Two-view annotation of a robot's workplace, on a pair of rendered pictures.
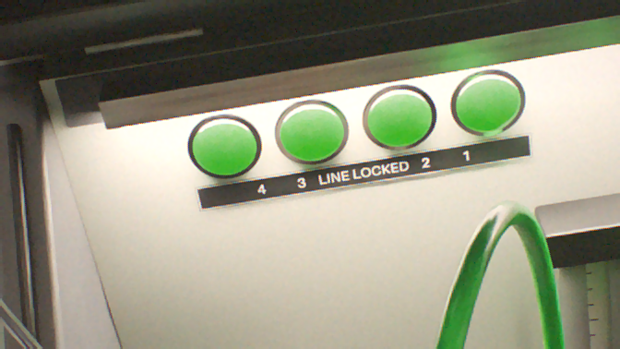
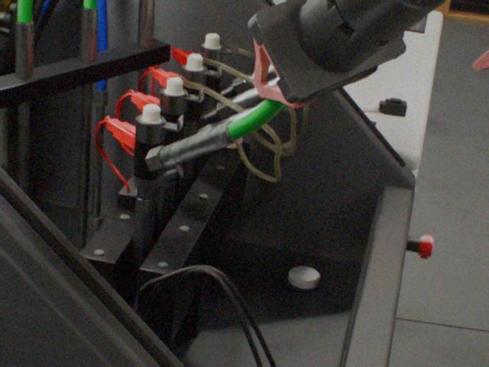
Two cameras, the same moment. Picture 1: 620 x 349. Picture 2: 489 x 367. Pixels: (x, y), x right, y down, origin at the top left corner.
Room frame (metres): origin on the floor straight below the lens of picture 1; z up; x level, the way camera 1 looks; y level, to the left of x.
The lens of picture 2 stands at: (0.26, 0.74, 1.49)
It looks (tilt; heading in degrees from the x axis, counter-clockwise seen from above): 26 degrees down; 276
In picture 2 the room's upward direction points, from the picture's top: 7 degrees clockwise
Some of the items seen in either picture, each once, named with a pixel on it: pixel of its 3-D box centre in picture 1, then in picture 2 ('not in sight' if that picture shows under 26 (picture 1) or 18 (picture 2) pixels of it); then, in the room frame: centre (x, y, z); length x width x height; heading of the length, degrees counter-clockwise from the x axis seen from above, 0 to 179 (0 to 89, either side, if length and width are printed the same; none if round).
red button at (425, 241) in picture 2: not in sight; (417, 245); (0.15, -0.57, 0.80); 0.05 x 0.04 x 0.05; 87
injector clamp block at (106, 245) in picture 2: not in sight; (170, 250); (0.45, -0.25, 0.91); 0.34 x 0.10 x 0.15; 87
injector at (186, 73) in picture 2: not in sight; (195, 157); (0.44, -0.29, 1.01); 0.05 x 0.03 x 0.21; 177
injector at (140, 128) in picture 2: not in sight; (154, 219); (0.45, -0.13, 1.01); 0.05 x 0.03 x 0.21; 177
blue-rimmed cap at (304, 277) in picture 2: not in sight; (303, 278); (0.30, -0.36, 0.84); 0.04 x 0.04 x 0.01
